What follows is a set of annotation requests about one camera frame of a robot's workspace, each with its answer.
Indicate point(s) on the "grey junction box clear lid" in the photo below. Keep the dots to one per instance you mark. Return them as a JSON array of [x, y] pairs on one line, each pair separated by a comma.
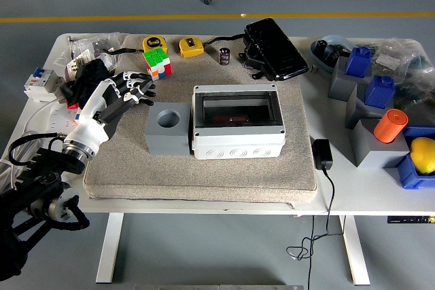
[[238, 149]]

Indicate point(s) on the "white circuit breaker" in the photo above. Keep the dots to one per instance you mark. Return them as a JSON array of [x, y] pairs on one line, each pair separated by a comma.
[[39, 83]]

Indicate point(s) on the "black foot pedal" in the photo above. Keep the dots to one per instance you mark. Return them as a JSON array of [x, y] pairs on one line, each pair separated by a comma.
[[275, 49]]

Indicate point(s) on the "grey plug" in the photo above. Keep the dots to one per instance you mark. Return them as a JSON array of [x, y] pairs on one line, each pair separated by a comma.
[[63, 86]]

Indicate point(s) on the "grey block with round hole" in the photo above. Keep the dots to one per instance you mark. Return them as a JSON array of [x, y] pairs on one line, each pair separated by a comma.
[[166, 140]]

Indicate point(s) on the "yellow lemon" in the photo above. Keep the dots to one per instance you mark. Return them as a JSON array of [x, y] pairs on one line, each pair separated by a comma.
[[423, 156]]

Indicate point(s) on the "white table leg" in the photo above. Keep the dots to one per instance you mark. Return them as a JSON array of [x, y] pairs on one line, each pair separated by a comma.
[[110, 246], [355, 252]]

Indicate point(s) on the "small metal bolt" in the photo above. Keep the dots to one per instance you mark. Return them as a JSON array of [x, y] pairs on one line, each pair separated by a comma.
[[314, 69]]

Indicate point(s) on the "white power strip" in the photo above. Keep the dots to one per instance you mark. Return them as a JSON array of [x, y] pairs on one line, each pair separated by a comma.
[[54, 117]]

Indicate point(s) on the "white purple label packet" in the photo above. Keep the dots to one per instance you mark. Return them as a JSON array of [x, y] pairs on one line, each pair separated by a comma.
[[73, 66]]

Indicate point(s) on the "light blue bowl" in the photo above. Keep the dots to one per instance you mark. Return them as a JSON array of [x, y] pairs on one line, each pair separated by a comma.
[[336, 40]]

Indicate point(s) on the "blue plastic block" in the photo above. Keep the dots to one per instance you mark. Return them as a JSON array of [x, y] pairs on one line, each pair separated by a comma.
[[379, 93], [358, 62]]

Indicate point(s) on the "grey-brown mat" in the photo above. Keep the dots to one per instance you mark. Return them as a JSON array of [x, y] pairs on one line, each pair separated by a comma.
[[221, 178]]

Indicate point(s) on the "clear plastic parts bag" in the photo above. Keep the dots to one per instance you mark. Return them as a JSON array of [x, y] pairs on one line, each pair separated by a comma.
[[391, 57], [418, 89]]

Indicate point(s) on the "clear plastic bag with hardware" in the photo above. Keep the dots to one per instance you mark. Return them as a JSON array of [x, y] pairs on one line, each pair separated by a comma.
[[85, 43]]

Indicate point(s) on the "round yellow tape measure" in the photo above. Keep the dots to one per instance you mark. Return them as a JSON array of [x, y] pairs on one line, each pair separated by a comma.
[[153, 43]]

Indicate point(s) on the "square yellow tape measure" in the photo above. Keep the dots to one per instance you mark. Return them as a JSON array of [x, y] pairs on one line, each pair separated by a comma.
[[192, 49]]

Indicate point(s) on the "black cloth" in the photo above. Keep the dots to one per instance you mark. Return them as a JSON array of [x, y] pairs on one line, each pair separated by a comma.
[[90, 72]]

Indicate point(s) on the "grey holder block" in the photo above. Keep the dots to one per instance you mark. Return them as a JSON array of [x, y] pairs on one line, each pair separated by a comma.
[[374, 156], [338, 83], [355, 110]]

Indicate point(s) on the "blue plastic bin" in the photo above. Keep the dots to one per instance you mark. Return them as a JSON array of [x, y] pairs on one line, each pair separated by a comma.
[[411, 176]]

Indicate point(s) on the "black table control panel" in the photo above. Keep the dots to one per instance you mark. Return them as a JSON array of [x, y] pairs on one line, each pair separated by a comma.
[[408, 219]]

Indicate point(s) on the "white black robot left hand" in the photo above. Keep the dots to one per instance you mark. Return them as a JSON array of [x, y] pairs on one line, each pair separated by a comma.
[[90, 117]]

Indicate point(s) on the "black power adapter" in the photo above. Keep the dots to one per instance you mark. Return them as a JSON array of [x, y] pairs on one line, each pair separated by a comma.
[[322, 154]]

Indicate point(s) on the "large colourful puzzle cube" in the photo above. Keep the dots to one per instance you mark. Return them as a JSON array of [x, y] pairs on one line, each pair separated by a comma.
[[156, 59]]

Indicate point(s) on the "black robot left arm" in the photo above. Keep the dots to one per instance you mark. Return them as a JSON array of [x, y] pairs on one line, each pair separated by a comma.
[[34, 181]]

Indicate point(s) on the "black capacitor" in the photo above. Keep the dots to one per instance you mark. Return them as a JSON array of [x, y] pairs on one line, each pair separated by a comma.
[[321, 47], [333, 55], [224, 56]]

